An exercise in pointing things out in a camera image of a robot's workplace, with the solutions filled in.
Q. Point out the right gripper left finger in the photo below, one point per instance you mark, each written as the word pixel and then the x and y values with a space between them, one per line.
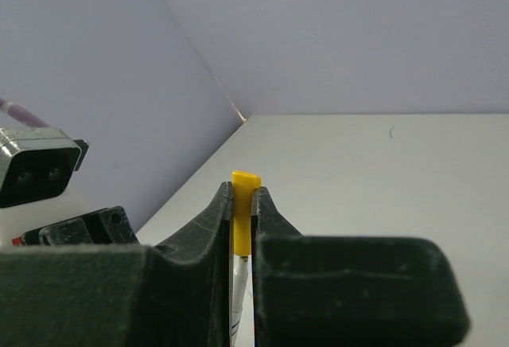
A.
pixel 175 293

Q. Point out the yellow marker pen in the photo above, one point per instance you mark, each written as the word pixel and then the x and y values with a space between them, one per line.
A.
pixel 239 284

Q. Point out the yellow pen cap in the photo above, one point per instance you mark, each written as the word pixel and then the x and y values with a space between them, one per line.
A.
pixel 244 185

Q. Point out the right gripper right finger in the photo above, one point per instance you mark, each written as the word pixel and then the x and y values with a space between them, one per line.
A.
pixel 350 290

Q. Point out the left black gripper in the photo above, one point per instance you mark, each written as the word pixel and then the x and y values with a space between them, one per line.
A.
pixel 103 226

